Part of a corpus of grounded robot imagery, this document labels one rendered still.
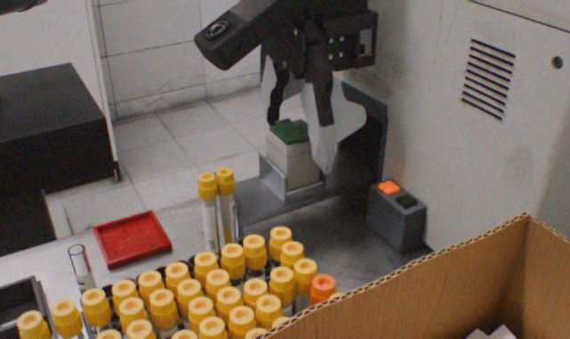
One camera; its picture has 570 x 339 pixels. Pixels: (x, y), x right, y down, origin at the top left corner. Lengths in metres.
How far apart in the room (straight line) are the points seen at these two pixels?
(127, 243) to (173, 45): 2.35
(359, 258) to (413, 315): 0.20
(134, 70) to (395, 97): 2.39
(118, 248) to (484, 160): 0.37
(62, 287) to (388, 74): 0.38
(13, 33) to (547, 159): 1.87
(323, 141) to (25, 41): 1.69
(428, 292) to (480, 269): 0.05
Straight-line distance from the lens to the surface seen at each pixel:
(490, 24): 0.43
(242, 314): 0.32
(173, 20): 2.83
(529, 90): 0.42
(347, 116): 0.50
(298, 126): 0.54
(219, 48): 0.44
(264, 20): 0.45
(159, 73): 2.89
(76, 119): 0.68
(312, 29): 0.47
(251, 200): 0.54
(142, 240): 0.57
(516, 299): 0.41
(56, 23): 2.06
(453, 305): 0.37
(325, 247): 0.54
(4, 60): 2.09
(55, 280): 0.55
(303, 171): 0.53
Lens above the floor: 1.23
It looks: 31 degrees down
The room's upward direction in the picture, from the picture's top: straight up
